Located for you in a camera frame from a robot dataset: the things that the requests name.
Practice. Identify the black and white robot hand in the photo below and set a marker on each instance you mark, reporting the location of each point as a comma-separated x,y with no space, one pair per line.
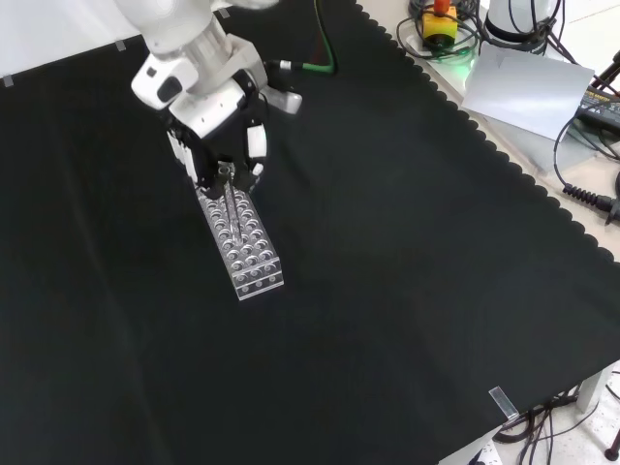
213,131

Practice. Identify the clear glass test tube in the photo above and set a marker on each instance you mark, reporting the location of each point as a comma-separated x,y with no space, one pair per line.
230,203

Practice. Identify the clear acrylic test tube rack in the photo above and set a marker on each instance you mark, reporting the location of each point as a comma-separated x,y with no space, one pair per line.
244,242

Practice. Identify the black bench cloth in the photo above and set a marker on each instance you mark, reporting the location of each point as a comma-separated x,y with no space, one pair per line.
271,271

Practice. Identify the yellow stop button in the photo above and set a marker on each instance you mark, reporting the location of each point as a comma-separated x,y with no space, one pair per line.
438,24

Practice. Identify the pale grey board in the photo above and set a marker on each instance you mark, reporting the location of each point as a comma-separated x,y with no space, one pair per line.
525,92

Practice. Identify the black power adapter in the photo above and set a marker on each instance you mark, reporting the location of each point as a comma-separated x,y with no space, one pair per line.
600,106

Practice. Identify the clear acrylic corner clip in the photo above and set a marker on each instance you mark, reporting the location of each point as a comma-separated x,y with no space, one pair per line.
504,403

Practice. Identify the black tripod leg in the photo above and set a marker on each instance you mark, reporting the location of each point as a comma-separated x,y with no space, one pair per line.
608,77

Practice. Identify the white power strip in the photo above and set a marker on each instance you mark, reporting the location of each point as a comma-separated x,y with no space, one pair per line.
484,453

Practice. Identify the white table leg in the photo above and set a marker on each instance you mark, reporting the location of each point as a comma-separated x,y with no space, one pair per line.
591,390

